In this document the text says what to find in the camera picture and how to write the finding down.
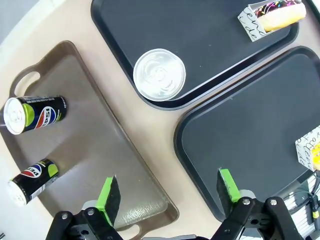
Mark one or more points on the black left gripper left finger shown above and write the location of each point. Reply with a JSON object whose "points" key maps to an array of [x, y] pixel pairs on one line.
{"points": [[111, 200]]}

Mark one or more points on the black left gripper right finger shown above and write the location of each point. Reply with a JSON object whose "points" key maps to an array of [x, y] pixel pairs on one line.
{"points": [[226, 187]]}

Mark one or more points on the black Pepsi can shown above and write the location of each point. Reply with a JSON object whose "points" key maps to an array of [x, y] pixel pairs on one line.
{"points": [[160, 75], [42, 115], [35, 178]]}

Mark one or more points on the black plastic tray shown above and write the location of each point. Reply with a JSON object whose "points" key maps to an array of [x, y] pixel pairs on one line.
{"points": [[315, 6], [250, 120], [200, 37]]}

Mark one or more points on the white slatted panel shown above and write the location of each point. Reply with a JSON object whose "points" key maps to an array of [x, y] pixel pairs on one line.
{"points": [[300, 212]]}

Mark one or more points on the yellow glazed donut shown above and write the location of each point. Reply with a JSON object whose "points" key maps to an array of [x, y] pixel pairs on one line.
{"points": [[317, 157]]}

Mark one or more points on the chocolate sprinkled donut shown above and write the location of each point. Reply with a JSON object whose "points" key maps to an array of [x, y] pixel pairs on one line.
{"points": [[282, 15]]}

